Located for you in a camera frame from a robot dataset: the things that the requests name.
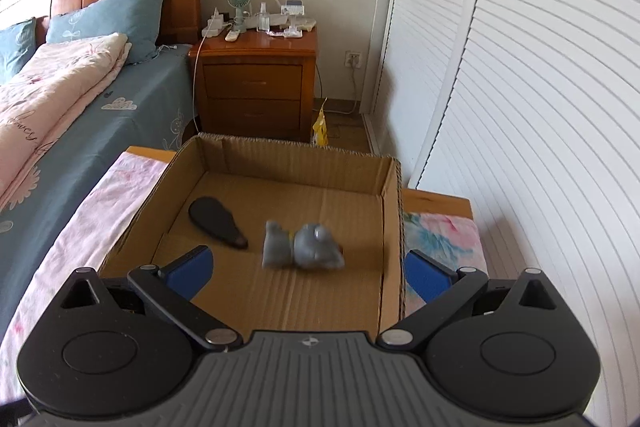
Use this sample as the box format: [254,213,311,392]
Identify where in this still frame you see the black oval glasses case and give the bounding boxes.
[188,196,248,249]

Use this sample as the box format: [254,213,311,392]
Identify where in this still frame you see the grey elephant toy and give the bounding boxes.
[262,221,345,270]

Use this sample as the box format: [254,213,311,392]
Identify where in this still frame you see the floral pink table cloth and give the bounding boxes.
[1,146,487,403]

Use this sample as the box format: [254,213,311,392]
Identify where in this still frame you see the brown cardboard box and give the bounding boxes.
[100,134,405,336]

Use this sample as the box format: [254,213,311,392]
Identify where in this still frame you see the grey blue bed sheet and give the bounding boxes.
[1,44,193,331]

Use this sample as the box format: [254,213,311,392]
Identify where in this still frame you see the yellow bag on floor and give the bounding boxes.
[311,100,329,147]

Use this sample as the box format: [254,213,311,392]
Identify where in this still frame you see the wooden nightstand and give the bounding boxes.
[189,30,318,143]

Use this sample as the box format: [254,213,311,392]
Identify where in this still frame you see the white louvered closet doors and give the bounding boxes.
[370,0,639,426]

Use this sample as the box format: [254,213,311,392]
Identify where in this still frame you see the pink floral quilt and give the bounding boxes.
[1,32,132,207]

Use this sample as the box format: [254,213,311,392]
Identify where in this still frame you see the white power strip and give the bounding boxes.
[201,9,226,39]

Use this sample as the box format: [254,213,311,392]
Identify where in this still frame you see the blue pillow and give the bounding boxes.
[0,17,36,83]
[46,0,164,64]

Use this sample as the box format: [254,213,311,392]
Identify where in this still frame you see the clear spray bottle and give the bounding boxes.
[256,1,270,32]

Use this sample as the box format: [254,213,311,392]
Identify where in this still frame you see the small green desk fan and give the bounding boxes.
[227,0,250,34]

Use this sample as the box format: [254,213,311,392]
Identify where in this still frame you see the white phone stand gadget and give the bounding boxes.
[276,0,317,39]

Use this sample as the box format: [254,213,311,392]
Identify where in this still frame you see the wall power outlet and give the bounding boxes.
[344,51,361,69]

